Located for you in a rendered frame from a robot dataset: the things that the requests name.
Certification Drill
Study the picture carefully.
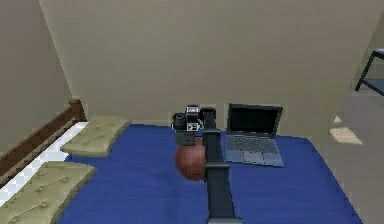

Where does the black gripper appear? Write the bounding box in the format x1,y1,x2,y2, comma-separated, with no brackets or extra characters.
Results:
171,112,196,147

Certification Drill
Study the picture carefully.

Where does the brown basketball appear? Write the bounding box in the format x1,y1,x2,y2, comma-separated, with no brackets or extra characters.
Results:
174,137,208,182

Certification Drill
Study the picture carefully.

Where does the blue bed with wooden headboard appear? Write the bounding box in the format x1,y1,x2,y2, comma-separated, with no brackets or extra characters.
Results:
0,98,364,224

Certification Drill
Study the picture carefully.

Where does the grey open laptop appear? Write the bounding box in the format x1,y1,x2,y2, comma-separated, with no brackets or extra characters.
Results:
224,103,285,168

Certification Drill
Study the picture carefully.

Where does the olive green tufted pillow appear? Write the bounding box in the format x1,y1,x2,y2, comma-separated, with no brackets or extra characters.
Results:
59,115,132,158
0,161,98,224

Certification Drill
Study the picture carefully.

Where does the black frame table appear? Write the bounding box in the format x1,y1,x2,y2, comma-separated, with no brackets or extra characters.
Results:
354,48,384,98

